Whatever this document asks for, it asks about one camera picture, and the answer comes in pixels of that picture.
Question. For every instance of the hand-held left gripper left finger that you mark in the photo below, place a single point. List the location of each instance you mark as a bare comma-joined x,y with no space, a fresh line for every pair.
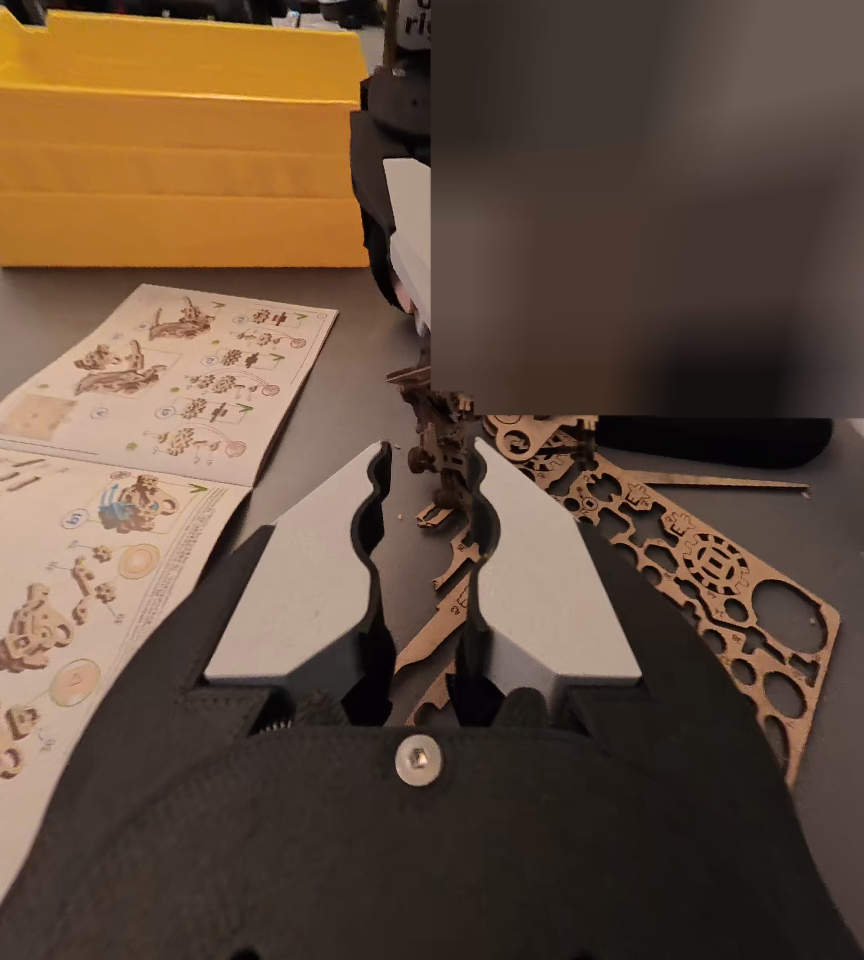
289,600

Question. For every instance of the perforated wooden part sheet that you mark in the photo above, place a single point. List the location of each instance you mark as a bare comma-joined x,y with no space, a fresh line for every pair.
814,675

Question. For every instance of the yellow plastic bin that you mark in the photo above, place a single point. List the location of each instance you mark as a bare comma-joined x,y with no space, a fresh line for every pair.
139,150

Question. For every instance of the black textured wrist rest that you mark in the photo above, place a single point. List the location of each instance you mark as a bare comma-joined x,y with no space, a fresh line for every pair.
701,442

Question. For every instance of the wooden frame with axle shafts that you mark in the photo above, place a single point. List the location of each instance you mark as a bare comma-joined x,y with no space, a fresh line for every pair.
439,450

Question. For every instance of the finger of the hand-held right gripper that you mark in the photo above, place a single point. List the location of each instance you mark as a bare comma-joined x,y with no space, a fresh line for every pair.
413,217

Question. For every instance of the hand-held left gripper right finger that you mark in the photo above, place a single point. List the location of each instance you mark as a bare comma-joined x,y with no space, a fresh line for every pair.
552,600

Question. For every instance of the person's right hand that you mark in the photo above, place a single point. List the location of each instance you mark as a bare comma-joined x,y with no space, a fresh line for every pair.
403,296

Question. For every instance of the model instruction booklet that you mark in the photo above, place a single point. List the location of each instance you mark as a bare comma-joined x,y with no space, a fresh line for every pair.
64,525

